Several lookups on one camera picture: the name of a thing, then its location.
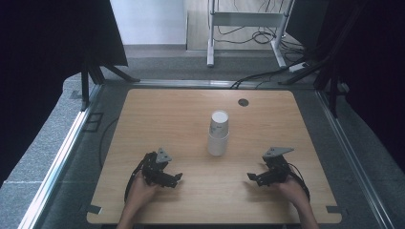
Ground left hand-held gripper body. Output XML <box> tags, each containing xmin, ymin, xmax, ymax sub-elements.
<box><xmin>140</xmin><ymin>147</ymin><xmax>174</xmax><ymax>187</ymax></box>

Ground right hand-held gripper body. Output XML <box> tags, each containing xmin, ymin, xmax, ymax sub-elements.
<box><xmin>262</xmin><ymin>146</ymin><xmax>295</xmax><ymax>185</ymax></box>

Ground stack of white paper cups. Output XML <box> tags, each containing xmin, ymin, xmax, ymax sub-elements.
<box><xmin>206</xmin><ymin>131</ymin><xmax>230</xmax><ymax>157</ymax></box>

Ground floral paper cup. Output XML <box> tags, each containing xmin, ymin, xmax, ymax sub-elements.
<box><xmin>208</xmin><ymin>110</ymin><xmax>230</xmax><ymax>140</ymax></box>

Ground person's right hand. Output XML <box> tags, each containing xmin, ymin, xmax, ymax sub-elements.
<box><xmin>276</xmin><ymin>176</ymin><xmax>309</xmax><ymax>208</ymax></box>

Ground person's left hand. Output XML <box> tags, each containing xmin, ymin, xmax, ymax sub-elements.
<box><xmin>128</xmin><ymin>173</ymin><xmax>160</xmax><ymax>208</ymax></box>

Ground white power strip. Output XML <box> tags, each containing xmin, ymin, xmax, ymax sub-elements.
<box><xmin>288</xmin><ymin>61</ymin><xmax>310</xmax><ymax>73</ymax></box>

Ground black metal stand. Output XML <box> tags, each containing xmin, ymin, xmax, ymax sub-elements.
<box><xmin>278</xmin><ymin>18</ymin><xmax>352</xmax><ymax>119</ymax></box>

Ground black tripod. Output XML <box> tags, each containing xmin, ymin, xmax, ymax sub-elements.
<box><xmin>79</xmin><ymin>53</ymin><xmax>141</xmax><ymax>113</ymax></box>

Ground black curtain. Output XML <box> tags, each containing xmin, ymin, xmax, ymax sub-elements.
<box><xmin>0</xmin><ymin>0</ymin><xmax>129</xmax><ymax>189</ymax></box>
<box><xmin>285</xmin><ymin>0</ymin><xmax>405</xmax><ymax>175</ymax></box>

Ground white metal stand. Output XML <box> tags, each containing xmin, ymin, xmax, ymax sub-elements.
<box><xmin>206</xmin><ymin>0</ymin><xmax>296</xmax><ymax>69</ymax></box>

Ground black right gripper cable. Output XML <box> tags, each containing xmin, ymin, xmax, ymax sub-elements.
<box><xmin>286</xmin><ymin>161</ymin><xmax>311</xmax><ymax>202</ymax></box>

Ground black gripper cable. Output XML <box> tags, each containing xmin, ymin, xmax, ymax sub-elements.
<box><xmin>286</xmin><ymin>161</ymin><xmax>311</xmax><ymax>202</ymax></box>
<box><xmin>123</xmin><ymin>154</ymin><xmax>151</xmax><ymax>203</ymax></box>

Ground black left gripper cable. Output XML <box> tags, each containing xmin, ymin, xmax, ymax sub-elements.
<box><xmin>123</xmin><ymin>154</ymin><xmax>151</xmax><ymax>203</ymax></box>

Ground aluminium rail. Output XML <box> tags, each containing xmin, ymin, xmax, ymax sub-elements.
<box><xmin>128</xmin><ymin>78</ymin><xmax>266</xmax><ymax>90</ymax></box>
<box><xmin>314</xmin><ymin>90</ymin><xmax>396</xmax><ymax>229</ymax></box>
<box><xmin>17</xmin><ymin>83</ymin><xmax>104</xmax><ymax>229</ymax></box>

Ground black power cable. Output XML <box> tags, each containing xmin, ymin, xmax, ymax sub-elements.
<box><xmin>229</xmin><ymin>55</ymin><xmax>309</xmax><ymax>91</ymax></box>

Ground black floor cables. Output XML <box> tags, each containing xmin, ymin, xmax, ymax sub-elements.
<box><xmin>213</xmin><ymin>0</ymin><xmax>307</xmax><ymax>55</ymax></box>

